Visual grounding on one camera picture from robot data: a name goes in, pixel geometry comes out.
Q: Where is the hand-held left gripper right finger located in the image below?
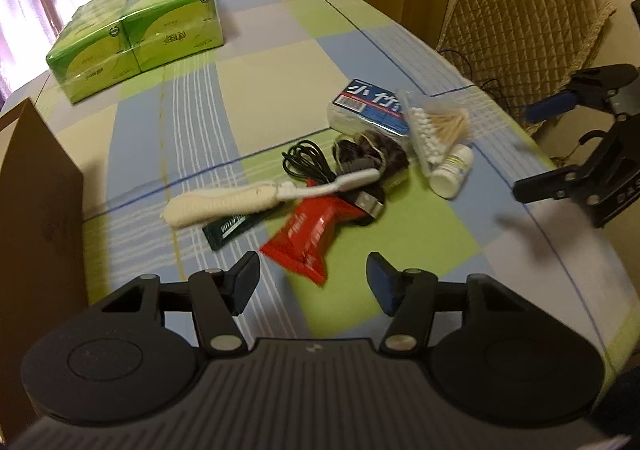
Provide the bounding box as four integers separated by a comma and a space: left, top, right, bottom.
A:
366, 252, 526, 355

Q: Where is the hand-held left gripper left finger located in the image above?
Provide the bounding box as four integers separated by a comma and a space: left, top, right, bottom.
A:
100, 251, 262, 356

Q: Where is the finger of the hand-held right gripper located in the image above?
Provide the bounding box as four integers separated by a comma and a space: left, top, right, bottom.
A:
514, 127, 626, 205
525, 64, 640, 124

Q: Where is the dark green packet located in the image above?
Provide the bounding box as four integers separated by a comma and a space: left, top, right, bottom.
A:
202, 212, 271, 251

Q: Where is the red snack packet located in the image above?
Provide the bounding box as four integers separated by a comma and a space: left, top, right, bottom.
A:
260, 195, 368, 287

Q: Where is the white toothbrush with knitted sleeve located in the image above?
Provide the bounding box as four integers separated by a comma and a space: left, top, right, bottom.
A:
160, 167, 382, 231

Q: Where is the white pill bottle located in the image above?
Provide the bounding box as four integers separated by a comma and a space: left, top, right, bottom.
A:
430, 144, 475, 200

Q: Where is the cotton swab bag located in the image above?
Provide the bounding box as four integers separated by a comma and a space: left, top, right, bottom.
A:
397, 89, 473, 176

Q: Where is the black USB cable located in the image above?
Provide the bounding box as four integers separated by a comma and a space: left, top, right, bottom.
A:
281, 140, 388, 223

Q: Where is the brown cardboard box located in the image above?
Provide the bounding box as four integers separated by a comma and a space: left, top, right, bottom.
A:
0, 97, 90, 431

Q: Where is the quilted tan chair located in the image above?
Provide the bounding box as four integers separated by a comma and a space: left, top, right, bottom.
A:
437, 0, 618, 103

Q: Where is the dark hair scrunchie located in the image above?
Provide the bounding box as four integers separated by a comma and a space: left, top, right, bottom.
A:
332, 129, 411, 186

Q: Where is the blue label dental floss box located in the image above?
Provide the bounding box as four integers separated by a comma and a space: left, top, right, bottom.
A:
327, 78, 416, 141

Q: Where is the checkered tablecloth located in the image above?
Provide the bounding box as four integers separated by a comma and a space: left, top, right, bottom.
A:
0, 0, 640, 381

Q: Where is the green tissue pack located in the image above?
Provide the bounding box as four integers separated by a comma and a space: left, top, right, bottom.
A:
46, 0, 225, 105

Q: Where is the black floor cable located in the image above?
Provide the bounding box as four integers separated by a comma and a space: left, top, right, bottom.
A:
435, 47, 531, 131

